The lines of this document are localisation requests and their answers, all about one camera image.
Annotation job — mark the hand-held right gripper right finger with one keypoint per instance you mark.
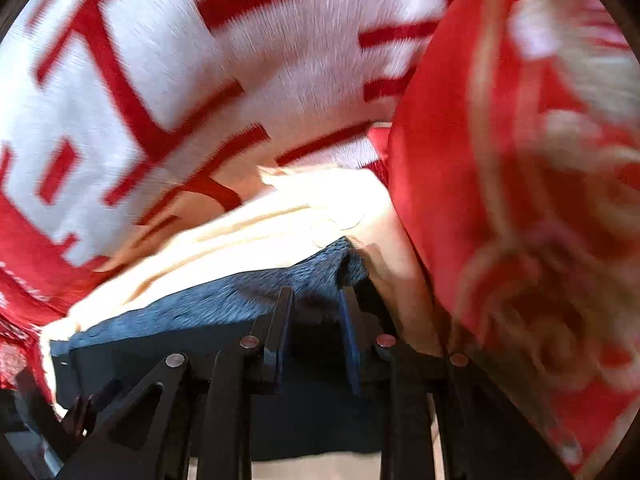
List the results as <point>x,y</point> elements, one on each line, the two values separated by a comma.
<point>351,340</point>

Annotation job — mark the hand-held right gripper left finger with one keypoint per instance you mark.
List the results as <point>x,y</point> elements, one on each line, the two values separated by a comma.
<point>280,340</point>

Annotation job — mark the black pants patterned grey waistband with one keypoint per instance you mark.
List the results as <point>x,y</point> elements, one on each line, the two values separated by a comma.
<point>225,310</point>

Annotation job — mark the cream bed sheet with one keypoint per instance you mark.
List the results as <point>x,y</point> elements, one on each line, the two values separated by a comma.
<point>250,240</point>

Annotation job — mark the red cushion with floral pattern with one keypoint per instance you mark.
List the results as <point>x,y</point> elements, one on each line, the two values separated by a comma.
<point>450,160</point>

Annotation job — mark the red blanket with white characters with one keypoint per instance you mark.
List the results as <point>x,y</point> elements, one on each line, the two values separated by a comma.
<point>150,60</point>

